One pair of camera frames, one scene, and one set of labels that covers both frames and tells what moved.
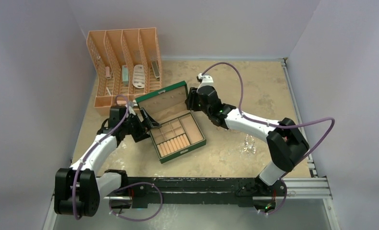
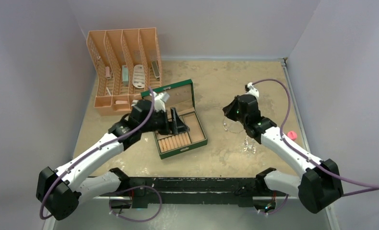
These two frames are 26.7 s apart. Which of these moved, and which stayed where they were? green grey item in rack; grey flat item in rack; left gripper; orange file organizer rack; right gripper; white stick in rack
Moved: right gripper; left gripper
Stayed: grey flat item in rack; green grey item in rack; orange file organizer rack; white stick in rack
